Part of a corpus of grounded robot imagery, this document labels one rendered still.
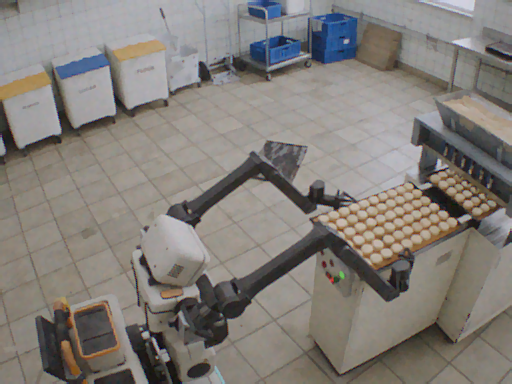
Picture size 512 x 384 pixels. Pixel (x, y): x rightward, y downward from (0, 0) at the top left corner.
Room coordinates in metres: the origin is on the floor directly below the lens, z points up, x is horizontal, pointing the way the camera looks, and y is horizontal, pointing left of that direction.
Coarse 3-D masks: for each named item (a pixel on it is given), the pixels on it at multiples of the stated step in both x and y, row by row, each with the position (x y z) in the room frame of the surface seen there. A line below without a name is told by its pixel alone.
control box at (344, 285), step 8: (328, 248) 1.39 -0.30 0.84; (320, 256) 1.41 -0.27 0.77; (328, 256) 1.36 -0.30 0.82; (320, 264) 1.41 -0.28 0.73; (328, 264) 1.35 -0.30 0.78; (336, 264) 1.30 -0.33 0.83; (344, 264) 1.29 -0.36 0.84; (328, 272) 1.34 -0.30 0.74; (336, 272) 1.30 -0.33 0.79; (344, 272) 1.25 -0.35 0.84; (344, 280) 1.24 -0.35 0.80; (336, 288) 1.28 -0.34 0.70; (344, 288) 1.23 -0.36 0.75; (344, 296) 1.23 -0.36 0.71
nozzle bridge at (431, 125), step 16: (432, 112) 2.01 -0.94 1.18; (416, 128) 1.93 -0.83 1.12; (432, 128) 1.84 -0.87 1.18; (448, 128) 1.83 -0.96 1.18; (416, 144) 1.92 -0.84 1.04; (432, 144) 1.90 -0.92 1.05; (464, 144) 1.68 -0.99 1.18; (432, 160) 2.00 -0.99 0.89; (448, 160) 1.75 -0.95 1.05; (480, 160) 1.54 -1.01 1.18; (496, 160) 1.54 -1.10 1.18; (464, 176) 1.64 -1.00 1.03; (496, 176) 1.44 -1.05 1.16; (496, 192) 1.47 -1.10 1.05
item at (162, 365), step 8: (144, 328) 1.14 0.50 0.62; (160, 336) 1.13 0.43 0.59; (152, 344) 1.04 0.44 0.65; (168, 352) 1.05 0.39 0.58; (160, 360) 0.96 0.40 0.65; (168, 360) 1.07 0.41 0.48; (160, 368) 0.94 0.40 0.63; (168, 368) 1.02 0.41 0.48; (168, 376) 0.92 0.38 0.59; (176, 376) 0.98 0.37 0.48
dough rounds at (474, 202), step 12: (432, 180) 1.77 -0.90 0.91; (444, 180) 1.78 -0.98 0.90; (456, 180) 1.76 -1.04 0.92; (456, 192) 1.67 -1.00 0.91; (468, 192) 1.65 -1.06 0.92; (480, 192) 1.67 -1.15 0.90; (468, 204) 1.55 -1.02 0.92; (480, 204) 1.56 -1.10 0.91; (492, 204) 1.54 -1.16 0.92; (480, 216) 1.48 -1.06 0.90
